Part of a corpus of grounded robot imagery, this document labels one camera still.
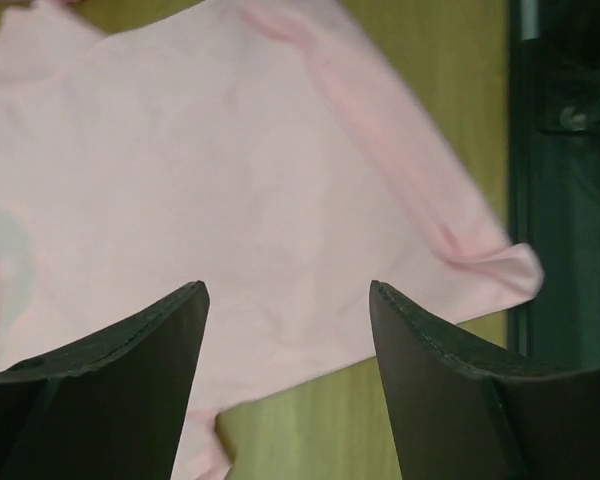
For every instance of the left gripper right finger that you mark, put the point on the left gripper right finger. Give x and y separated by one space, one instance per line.
461 407

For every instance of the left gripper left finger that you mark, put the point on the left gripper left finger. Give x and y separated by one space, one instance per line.
110 406

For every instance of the light pink t-shirt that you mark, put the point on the light pink t-shirt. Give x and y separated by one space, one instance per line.
264 147

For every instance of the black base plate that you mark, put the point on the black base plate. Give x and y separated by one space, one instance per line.
554 175

